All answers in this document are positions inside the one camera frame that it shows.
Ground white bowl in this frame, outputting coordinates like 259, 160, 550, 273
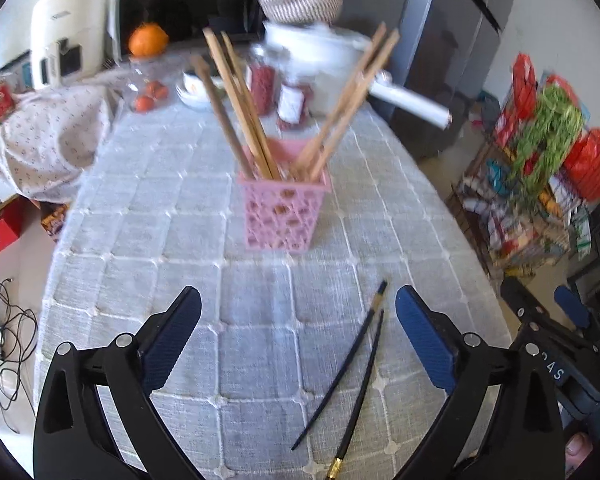
176, 71, 226, 111

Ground white electric pot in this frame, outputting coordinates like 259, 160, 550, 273
262, 20, 453, 131

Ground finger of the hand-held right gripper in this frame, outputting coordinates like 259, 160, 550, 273
500, 276, 600, 362
554, 285, 600, 346

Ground green stalk vegetables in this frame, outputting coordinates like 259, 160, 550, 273
507, 85, 586, 211

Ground black wire rack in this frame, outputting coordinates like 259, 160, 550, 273
447, 105, 600, 281

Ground pink perforated plastic basket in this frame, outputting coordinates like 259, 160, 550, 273
237, 140, 331, 254

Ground red box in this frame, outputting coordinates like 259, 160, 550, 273
0, 217, 26, 259

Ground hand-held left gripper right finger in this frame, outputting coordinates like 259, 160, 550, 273
395, 284, 566, 480

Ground patterned cardboard box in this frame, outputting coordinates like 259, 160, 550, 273
40, 202, 71, 243

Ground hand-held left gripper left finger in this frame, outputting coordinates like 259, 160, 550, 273
32, 286, 206, 480

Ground black chopstick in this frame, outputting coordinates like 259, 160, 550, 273
291, 281, 387, 452
327, 309, 387, 480

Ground person's right hand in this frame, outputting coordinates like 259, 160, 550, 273
562, 432, 598, 480

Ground black cable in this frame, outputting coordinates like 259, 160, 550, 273
0, 275, 41, 433

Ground grey checked tablecloth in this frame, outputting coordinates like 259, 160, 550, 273
32, 40, 513, 480

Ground floral cloth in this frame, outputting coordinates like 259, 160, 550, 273
0, 72, 131, 203

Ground clear glass jar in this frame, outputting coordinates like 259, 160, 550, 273
125, 55, 173, 113

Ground white air fryer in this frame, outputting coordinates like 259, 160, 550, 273
30, 0, 112, 90

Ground jar of red berries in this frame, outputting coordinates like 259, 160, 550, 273
245, 52, 278, 113

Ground red plastic bag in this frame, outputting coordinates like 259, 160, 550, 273
497, 52, 538, 146
562, 127, 600, 201

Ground grey refrigerator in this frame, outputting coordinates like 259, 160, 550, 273
330, 0, 523, 161

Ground large orange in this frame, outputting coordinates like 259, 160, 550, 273
128, 22, 170, 57

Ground white label jar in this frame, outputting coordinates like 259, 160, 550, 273
275, 80, 313, 131

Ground clear storage container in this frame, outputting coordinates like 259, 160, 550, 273
0, 50, 33, 86

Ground woven rope basket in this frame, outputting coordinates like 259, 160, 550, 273
257, 0, 346, 25

